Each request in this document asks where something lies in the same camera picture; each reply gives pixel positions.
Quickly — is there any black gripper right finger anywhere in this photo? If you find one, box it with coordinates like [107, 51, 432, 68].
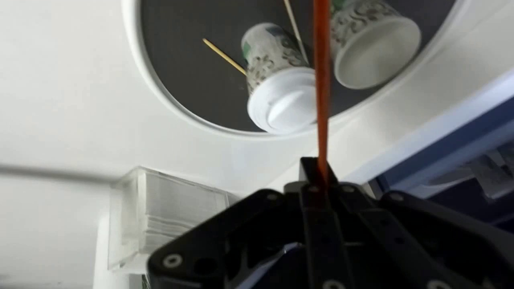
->
[319, 158, 514, 289]

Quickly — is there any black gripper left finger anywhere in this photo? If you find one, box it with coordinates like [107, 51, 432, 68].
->
[146, 155, 344, 289]

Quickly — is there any long orange pack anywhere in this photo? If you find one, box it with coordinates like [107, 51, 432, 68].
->
[311, 0, 334, 185]

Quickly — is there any white plastic cup lid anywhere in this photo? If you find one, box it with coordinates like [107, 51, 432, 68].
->
[246, 67, 321, 134]

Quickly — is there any round dark tray white rim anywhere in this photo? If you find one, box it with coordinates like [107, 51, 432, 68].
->
[120, 0, 467, 137]

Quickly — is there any patterned paper cup with lid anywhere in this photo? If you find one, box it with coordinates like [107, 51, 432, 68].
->
[239, 20, 318, 92]

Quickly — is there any open patterned paper cup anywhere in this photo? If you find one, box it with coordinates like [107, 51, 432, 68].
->
[327, 0, 422, 91]

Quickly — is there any white paper napkin stack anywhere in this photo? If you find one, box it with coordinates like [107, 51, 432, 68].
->
[143, 173, 239, 253]

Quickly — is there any blue furniture edge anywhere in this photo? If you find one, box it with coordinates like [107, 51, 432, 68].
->
[374, 94, 514, 197]

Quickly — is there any clear acrylic napkin holder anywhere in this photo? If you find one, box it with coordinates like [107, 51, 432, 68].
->
[106, 165, 242, 271]

